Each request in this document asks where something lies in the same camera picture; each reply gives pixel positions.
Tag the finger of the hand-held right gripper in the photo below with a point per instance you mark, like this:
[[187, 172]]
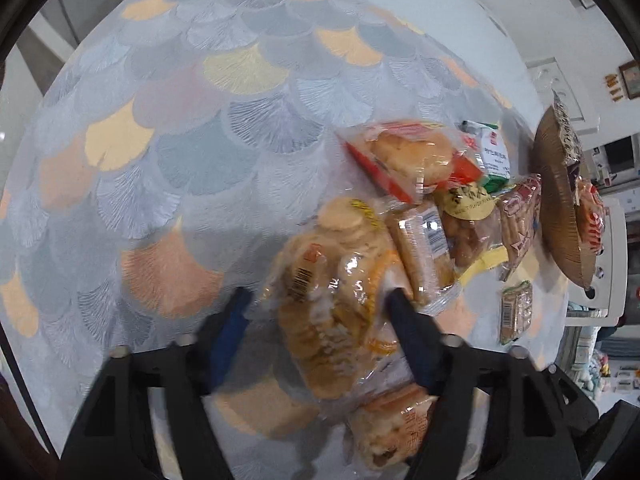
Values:
[[230, 330], [410, 335]]

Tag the clear packet of rice cakes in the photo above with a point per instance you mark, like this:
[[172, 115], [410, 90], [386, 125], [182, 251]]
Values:
[[325, 280]]

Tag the woven brown basket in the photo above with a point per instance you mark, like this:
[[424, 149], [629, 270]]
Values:
[[555, 200]]

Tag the red-label striped snack packet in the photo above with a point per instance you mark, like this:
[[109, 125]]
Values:
[[590, 215]]

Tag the purple white snack packet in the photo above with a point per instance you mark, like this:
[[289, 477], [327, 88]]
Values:
[[567, 130]]

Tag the yellow rice cracker packet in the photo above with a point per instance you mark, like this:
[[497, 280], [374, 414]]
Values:
[[417, 245]]

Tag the bread packet at bottom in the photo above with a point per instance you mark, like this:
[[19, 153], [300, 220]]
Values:
[[385, 425]]

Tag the small green-edged biscuit packet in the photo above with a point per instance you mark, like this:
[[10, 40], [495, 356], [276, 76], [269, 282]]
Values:
[[515, 312]]

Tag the yellow-label fried snack packet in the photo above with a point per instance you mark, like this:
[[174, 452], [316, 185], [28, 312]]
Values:
[[470, 230]]

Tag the biscuit stick packet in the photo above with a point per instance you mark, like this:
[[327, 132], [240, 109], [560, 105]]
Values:
[[520, 220]]

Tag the red bread roll packet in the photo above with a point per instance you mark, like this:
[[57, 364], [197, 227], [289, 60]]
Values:
[[405, 155]]

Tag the green white snack packet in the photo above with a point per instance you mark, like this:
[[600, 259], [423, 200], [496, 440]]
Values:
[[492, 157]]

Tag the white microwave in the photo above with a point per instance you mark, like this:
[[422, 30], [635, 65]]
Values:
[[620, 156]]

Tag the row of orange tassel ornaments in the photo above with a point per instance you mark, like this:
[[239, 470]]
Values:
[[614, 87]]

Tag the small framed picture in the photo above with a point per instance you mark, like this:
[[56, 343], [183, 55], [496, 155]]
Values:
[[631, 79]]

